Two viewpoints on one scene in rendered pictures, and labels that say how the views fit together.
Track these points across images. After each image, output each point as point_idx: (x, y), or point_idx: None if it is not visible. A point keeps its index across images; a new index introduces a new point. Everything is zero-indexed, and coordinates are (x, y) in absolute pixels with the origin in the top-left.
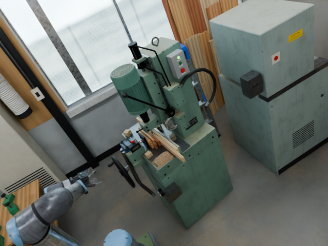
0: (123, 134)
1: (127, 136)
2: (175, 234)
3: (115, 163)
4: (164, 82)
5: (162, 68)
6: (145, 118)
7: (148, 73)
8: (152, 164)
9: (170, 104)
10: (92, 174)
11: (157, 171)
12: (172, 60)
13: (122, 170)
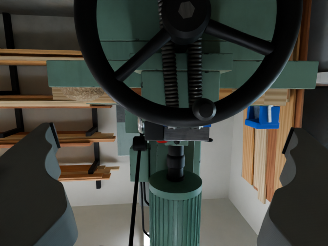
0: (300, 89)
1: (272, 89)
2: None
3: (261, 44)
4: (144, 188)
5: (141, 207)
6: (168, 153)
7: None
8: (84, 84)
9: (145, 151)
10: (284, 164)
11: (61, 69)
12: (139, 201)
13: (110, 96)
